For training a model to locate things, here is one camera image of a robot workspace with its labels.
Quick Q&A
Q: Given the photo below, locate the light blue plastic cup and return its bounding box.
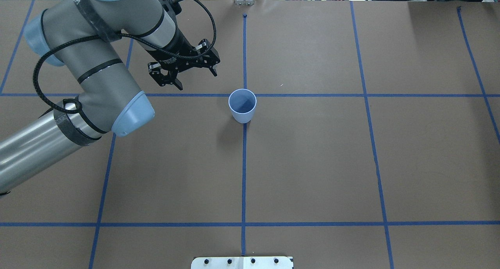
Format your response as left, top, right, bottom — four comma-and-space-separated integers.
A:
228, 88, 257, 124

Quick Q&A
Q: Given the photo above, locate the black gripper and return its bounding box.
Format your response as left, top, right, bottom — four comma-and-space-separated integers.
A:
148, 31, 220, 91

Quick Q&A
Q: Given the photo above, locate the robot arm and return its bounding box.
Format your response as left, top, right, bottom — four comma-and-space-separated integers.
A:
1, 0, 220, 196

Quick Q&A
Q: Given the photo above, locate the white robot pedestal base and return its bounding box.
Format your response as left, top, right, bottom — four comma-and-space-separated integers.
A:
191, 256, 294, 269

